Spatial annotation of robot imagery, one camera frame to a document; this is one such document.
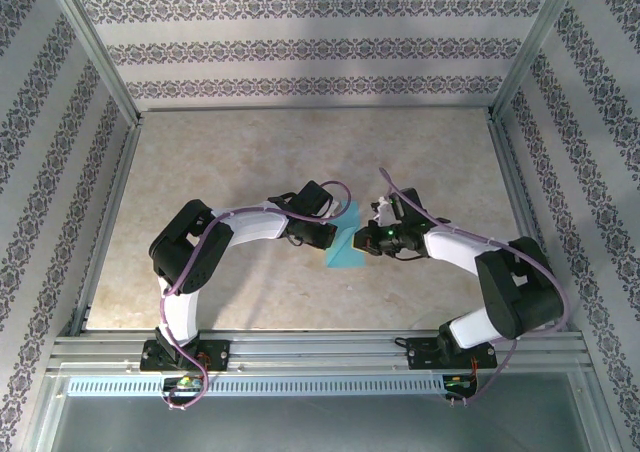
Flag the light blue cloth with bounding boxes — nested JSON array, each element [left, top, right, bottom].
[[323, 200, 369, 271]]

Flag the grey metal sheet panel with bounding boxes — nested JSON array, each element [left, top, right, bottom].
[[29, 371, 619, 452]]

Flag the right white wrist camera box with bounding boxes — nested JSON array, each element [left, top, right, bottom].
[[370, 195, 399, 226]]

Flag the long aluminium mounting rail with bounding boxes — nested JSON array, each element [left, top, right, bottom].
[[47, 329, 589, 373]]

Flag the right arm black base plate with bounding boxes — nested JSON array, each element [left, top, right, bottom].
[[405, 335, 499, 371]]

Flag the thin aluminium wall rail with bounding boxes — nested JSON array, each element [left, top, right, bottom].
[[139, 104, 494, 114]]

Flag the aluminium side rail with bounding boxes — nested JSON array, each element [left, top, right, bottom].
[[69, 121, 145, 336], [487, 116, 571, 333]]

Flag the grey slotted cable duct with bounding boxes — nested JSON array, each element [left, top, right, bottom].
[[66, 375, 446, 397]]

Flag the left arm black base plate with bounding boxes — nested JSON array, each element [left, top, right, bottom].
[[139, 339, 232, 373]]

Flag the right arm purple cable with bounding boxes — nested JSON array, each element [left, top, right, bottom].
[[379, 167, 572, 408]]

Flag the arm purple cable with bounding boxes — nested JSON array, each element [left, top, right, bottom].
[[158, 179, 352, 413], [379, 167, 572, 408]]

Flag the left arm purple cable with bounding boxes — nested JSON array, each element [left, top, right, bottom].
[[158, 179, 352, 413]]

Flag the aluminium frame post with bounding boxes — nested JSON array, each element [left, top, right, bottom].
[[42, 0, 145, 128], [487, 0, 586, 123]]

